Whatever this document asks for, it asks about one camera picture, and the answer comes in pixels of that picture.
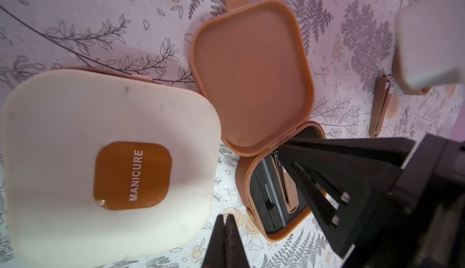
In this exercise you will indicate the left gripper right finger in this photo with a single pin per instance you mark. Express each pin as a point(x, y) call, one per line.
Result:
point(235, 256)

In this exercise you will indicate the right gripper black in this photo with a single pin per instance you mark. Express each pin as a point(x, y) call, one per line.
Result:
point(345, 183)

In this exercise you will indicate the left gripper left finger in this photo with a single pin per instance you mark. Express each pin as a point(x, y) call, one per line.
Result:
point(215, 255)

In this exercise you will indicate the cream nail clipper case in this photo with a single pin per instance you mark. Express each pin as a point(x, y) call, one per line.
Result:
point(100, 168)

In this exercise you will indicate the light brown nail clipper case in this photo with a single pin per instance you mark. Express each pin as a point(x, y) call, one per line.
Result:
point(251, 64)

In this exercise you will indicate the brown nail file sleeve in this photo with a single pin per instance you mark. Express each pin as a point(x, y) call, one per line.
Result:
point(382, 97)

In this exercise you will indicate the dark brown nail clipper case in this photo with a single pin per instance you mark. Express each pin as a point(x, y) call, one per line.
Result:
point(402, 77)

